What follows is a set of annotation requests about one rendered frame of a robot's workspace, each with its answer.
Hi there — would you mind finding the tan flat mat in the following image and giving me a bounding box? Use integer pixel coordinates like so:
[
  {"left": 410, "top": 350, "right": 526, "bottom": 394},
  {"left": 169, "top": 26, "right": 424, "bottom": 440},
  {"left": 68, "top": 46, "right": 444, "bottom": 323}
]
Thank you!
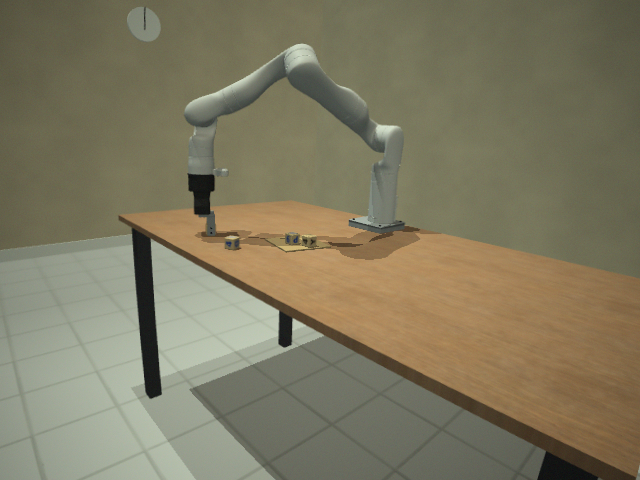
[{"left": 265, "top": 236, "right": 331, "bottom": 252}]

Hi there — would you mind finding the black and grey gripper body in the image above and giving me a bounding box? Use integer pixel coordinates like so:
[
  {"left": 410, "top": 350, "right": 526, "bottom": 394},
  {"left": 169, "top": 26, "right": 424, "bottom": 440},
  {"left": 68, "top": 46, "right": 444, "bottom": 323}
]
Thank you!
[{"left": 187, "top": 156, "right": 228, "bottom": 215}]

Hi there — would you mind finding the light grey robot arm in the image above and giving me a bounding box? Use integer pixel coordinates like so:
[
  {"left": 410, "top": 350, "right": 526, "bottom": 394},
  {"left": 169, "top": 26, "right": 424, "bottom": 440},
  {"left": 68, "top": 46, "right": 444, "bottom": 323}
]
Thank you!
[{"left": 184, "top": 44, "right": 404, "bottom": 224}]

